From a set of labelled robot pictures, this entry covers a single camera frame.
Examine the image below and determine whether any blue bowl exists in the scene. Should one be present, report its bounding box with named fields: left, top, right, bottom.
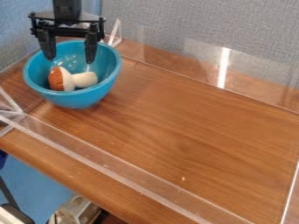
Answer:
left=23, top=40, right=122, bottom=109

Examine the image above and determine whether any white device under table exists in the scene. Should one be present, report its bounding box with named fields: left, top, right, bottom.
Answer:
left=47, top=195, right=102, bottom=224

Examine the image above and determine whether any clear acrylic corner bracket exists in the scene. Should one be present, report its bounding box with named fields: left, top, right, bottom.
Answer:
left=102, top=18, right=123, bottom=47

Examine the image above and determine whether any clear acrylic barrier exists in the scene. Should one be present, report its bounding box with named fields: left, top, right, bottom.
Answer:
left=0, top=87, right=254, bottom=224
left=118, top=21, right=299, bottom=114

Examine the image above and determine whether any brown and white toy mushroom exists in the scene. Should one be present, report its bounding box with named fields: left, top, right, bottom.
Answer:
left=48, top=66, right=99, bottom=91

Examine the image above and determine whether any clear acrylic barrier back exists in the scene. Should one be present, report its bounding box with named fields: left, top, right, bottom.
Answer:
left=118, top=21, right=299, bottom=114

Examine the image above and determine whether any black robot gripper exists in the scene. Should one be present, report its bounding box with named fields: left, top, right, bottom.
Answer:
left=28, top=0, right=107, bottom=64

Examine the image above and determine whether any black and white chair part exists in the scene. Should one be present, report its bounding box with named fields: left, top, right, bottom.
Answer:
left=0, top=177, right=35, bottom=224

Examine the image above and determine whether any clear acrylic barrier front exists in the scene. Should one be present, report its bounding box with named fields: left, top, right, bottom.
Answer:
left=0, top=87, right=254, bottom=224

